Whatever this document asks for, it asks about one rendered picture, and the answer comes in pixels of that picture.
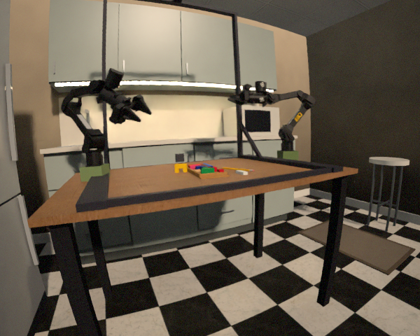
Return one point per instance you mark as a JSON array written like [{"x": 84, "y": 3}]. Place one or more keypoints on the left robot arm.
[{"x": 285, "y": 132}]

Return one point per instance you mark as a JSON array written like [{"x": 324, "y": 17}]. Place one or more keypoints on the yellow puzzle piece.
[{"x": 180, "y": 166}]

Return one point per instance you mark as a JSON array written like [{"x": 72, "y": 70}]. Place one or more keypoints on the green puzzle piece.
[{"x": 205, "y": 170}]

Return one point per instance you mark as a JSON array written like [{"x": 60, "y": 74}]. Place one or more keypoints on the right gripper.
[{"x": 124, "y": 110}]

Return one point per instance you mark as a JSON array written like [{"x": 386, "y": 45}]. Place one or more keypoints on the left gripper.
[{"x": 243, "y": 97}]

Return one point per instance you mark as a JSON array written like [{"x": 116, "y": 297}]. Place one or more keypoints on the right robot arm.
[{"x": 93, "y": 138}]

